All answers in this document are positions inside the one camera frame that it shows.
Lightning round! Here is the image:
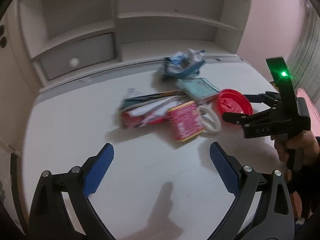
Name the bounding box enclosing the person's right hand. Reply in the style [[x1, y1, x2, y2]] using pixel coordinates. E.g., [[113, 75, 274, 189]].
[[273, 130, 320, 170]]

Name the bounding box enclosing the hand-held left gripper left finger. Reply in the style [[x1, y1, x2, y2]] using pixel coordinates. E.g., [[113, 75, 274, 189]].
[[29, 142, 115, 240]]

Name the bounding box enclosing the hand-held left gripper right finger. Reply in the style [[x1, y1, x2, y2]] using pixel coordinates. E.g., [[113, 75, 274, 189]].
[[209, 142, 295, 240]]

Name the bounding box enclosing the blue edged white packet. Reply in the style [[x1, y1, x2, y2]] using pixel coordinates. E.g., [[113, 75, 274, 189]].
[[161, 49, 207, 80]]

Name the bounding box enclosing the white plastic ring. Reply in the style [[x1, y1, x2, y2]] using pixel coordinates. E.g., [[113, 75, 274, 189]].
[[197, 105, 222, 134]]

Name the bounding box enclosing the red carton box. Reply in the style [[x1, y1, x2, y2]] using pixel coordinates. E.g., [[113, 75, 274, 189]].
[[166, 101, 207, 142]]

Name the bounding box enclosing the white desk hutch shelf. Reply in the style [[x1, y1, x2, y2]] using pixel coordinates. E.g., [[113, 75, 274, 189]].
[[17, 0, 253, 88]]

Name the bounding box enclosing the grey curtain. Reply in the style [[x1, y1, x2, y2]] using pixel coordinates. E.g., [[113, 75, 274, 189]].
[[286, 0, 320, 98]]

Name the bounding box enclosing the cream door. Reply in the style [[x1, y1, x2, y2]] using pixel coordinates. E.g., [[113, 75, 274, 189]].
[[0, 12, 40, 155]]

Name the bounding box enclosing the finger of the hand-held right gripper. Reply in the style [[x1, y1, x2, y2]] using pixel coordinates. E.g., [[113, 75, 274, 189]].
[[222, 107, 283, 126], [242, 91, 283, 109]]

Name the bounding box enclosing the person's right forearm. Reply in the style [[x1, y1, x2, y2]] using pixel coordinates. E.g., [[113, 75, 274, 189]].
[[285, 155, 320, 228]]

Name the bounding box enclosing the teal flat packet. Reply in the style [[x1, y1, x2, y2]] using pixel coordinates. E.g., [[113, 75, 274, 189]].
[[175, 77, 220, 103]]

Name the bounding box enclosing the flattened red white box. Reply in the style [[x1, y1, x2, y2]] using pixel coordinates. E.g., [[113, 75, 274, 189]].
[[119, 89, 187, 130]]

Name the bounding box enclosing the grey hutch drawer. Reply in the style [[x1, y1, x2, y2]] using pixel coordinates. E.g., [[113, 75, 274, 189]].
[[39, 32, 117, 80]]

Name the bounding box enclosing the red plastic lid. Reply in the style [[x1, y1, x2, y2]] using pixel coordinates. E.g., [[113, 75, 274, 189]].
[[217, 89, 253, 115]]

